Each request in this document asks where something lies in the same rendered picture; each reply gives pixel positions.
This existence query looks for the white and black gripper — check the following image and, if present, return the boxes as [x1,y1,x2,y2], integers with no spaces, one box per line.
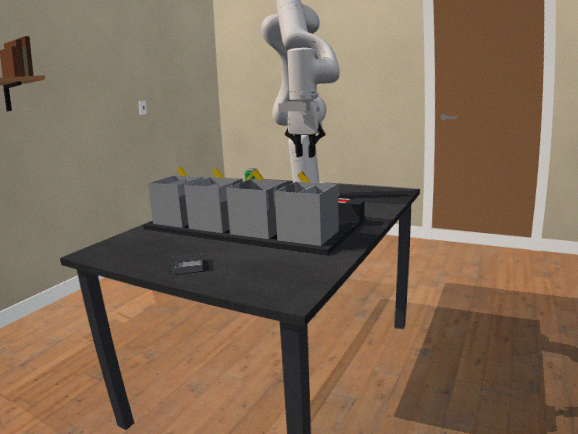
[285,101,326,158]

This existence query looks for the green drink can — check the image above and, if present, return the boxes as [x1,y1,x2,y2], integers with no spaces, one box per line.
[245,168,256,181]

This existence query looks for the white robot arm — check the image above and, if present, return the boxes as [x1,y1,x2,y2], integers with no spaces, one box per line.
[261,0,340,183]

